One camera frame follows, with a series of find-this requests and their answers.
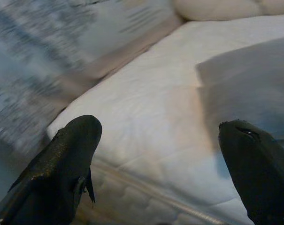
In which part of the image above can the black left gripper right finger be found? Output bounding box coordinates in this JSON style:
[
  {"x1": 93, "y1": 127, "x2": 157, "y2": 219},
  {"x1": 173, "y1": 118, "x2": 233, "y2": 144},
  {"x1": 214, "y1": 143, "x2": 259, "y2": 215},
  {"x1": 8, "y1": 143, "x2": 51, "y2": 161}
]
[{"x1": 218, "y1": 119, "x2": 284, "y2": 225}]

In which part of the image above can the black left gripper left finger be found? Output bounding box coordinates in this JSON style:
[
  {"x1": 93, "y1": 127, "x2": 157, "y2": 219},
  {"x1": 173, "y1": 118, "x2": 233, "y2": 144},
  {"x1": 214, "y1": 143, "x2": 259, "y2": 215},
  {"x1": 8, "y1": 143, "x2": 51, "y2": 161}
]
[{"x1": 0, "y1": 114, "x2": 102, "y2": 225}]

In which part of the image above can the white quilted mattress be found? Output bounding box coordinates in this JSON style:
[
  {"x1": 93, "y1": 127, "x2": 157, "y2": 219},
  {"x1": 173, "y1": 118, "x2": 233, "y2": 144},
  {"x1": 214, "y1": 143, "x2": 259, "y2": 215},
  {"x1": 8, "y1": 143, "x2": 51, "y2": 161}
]
[{"x1": 46, "y1": 14, "x2": 284, "y2": 225}]

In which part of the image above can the beige bed frame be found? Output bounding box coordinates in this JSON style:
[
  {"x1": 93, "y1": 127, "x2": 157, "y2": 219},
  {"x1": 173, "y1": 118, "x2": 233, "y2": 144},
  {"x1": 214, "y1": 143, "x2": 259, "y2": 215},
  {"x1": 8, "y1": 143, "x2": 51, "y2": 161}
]
[{"x1": 45, "y1": 14, "x2": 184, "y2": 122}]

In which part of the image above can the cream quilted pillow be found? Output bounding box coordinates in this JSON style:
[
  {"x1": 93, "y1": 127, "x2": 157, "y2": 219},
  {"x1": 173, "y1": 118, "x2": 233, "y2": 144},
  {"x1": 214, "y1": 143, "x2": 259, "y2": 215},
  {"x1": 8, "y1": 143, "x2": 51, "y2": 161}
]
[{"x1": 173, "y1": 0, "x2": 264, "y2": 22}]

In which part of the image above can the printed headboard panel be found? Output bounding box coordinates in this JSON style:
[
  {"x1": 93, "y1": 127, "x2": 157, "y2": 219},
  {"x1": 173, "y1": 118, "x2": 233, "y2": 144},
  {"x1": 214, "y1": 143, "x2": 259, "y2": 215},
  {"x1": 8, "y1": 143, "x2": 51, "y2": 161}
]
[{"x1": 0, "y1": 0, "x2": 175, "y2": 146}]

